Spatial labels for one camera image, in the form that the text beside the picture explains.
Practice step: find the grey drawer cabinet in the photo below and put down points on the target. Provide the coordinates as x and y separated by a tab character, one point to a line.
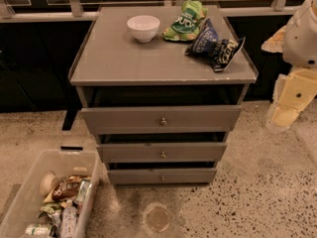
115	70

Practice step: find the blue chip bag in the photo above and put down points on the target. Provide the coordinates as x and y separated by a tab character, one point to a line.
205	42

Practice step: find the green chip bag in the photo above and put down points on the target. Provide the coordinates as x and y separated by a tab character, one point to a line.
186	27

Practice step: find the grey bottom drawer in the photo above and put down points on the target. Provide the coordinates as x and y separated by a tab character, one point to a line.
162	176

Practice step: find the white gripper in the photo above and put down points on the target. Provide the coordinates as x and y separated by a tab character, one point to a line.
301	42

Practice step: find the silver can in bin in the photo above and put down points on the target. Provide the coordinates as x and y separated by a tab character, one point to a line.
39	229

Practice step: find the black chip bag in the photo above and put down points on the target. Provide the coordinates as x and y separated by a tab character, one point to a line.
223	52

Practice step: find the grey middle drawer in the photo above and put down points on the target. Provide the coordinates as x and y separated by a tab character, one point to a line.
161	152

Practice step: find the grey top drawer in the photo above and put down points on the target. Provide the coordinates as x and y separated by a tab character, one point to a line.
161	119

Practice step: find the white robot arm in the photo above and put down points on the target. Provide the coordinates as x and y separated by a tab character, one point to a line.
297	41

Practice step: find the green snack packet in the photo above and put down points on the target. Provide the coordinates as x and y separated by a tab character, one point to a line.
49	209

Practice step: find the clear plastic storage bin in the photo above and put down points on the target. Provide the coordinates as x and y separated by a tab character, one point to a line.
28	201

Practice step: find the green soda can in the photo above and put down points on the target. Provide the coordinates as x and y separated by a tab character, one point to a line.
85	186

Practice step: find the white ceramic bowl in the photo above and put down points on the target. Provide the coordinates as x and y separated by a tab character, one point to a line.
144	27

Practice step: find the clear plastic water bottle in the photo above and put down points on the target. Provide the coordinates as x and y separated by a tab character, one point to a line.
69	219

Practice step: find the grey drawer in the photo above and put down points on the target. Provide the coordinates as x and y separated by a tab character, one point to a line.
161	119
161	152
162	176

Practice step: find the metal window railing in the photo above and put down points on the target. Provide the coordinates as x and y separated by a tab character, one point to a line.
82	4

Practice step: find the brown snack bag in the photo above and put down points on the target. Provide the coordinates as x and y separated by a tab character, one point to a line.
65	189

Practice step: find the round floor drain cover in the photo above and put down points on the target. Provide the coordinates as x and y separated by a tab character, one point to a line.
157	218

